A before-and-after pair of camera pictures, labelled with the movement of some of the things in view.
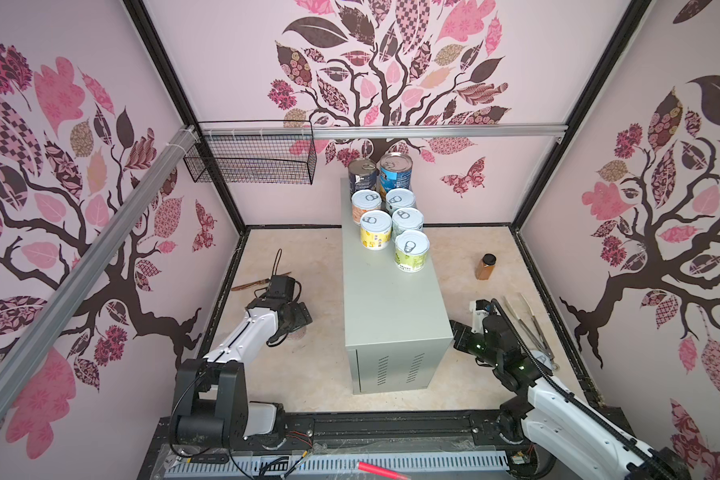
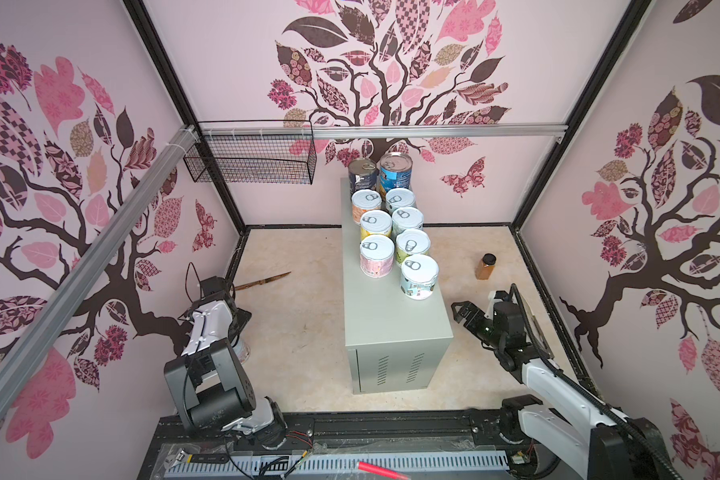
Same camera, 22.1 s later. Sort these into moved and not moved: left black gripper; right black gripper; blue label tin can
Moved: left black gripper; right black gripper
Not moved: blue label tin can
